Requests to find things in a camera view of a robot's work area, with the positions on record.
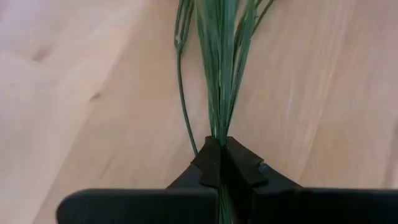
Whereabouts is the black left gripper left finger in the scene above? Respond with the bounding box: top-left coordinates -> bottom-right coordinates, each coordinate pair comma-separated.
55,136 -> 223,224

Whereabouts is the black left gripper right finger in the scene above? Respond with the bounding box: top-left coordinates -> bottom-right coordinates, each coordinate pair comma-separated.
223,136 -> 398,224

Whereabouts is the small white flower bunch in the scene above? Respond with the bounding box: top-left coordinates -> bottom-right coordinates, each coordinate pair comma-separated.
173,0 -> 276,224

